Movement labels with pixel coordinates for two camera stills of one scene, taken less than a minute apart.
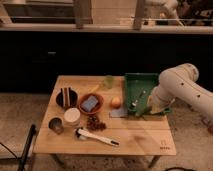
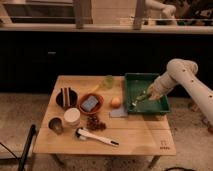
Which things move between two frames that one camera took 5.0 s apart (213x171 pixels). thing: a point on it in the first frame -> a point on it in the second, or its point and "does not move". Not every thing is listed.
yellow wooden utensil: (93, 89) does not move
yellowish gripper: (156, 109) -> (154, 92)
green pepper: (143, 111) -> (141, 97)
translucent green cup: (109, 81) does not move
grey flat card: (119, 113) does not move
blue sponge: (89, 103) does not move
